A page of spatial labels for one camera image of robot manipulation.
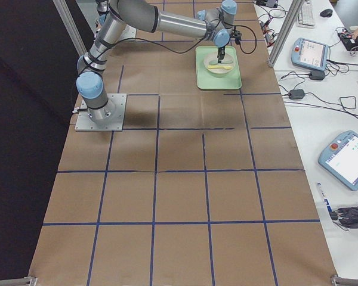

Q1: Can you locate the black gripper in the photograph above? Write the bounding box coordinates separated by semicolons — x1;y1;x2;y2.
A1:
217;46;226;63

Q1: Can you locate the white round plate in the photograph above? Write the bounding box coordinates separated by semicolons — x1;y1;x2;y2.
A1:
199;52;236;79

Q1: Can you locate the yellow plastic fork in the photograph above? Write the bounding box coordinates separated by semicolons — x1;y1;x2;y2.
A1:
207;64;233;70

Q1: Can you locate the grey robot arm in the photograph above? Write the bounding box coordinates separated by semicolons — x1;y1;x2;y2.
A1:
76;0;237;123

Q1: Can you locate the light green plastic tray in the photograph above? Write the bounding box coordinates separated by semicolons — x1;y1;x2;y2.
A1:
196;46;242;90

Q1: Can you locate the black power adapter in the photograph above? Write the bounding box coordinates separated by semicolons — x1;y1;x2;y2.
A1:
288;89;305;100

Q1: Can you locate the far blue teach pendant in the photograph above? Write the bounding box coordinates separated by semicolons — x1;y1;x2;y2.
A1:
291;38;329;71

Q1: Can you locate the blue teach pendant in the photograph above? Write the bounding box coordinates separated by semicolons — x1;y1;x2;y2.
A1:
291;38;329;71
318;130;358;191

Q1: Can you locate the white keyboard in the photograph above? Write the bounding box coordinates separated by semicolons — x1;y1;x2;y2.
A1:
297;0;315;29

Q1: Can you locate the black power brick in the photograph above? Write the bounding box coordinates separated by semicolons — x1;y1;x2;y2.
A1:
309;70;326;81

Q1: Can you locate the black computer mouse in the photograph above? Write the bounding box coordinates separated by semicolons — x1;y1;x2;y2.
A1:
320;8;333;18

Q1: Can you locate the near blue teach pendant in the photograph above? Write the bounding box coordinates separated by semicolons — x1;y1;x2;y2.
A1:
318;130;358;191

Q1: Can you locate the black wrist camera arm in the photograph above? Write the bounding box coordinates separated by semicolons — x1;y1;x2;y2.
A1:
230;29;242;45

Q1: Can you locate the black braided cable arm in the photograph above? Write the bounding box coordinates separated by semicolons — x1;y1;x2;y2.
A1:
101;25;257;66

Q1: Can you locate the aluminium frame post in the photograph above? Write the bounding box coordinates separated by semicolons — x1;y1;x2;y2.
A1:
267;0;304;68

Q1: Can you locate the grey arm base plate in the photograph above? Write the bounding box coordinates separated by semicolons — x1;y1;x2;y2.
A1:
74;94;127;132

